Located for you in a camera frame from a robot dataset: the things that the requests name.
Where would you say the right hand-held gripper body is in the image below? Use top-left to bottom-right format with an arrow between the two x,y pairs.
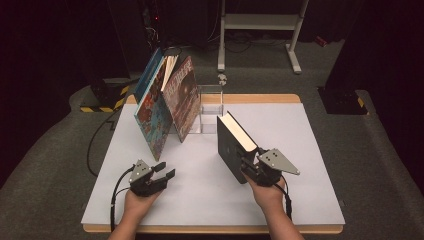
248,148 -> 301,188

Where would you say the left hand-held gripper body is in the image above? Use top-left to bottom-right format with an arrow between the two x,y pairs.
129,159 -> 167,198

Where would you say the black notebook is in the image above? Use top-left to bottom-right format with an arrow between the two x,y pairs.
216,111 -> 260,185

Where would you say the sky blue and green picture book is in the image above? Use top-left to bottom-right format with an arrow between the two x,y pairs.
133,55 -> 174,162

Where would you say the clear acrylic book rack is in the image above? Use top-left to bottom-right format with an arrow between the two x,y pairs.
189,84 -> 224,135

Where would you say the purple paperback book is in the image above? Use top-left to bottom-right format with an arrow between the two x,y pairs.
160,54 -> 202,144

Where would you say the person's right hand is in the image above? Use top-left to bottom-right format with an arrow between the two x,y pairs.
243,172 -> 288,215

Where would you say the person's left hand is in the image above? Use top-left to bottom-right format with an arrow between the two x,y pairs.
123,190 -> 162,222

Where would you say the white metal stand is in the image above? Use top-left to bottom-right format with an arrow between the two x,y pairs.
217,0 -> 310,75

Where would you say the left hand-held gripper cable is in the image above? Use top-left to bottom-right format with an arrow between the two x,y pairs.
110,165 -> 136,233

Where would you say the hand-held gripper cable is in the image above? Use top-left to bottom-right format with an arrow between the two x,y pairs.
110,165 -> 136,233
274,183 -> 294,222

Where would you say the right hand-held gripper cable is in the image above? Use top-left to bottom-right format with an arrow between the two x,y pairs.
274,183 -> 294,222

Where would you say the black floor cable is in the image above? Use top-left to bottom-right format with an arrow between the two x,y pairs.
86,45 -> 184,178

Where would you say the black post base striped edge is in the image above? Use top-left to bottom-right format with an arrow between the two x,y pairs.
79,78 -> 130,114

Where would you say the dark computer tower with cables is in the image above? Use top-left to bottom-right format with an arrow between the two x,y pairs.
141,0 -> 168,73

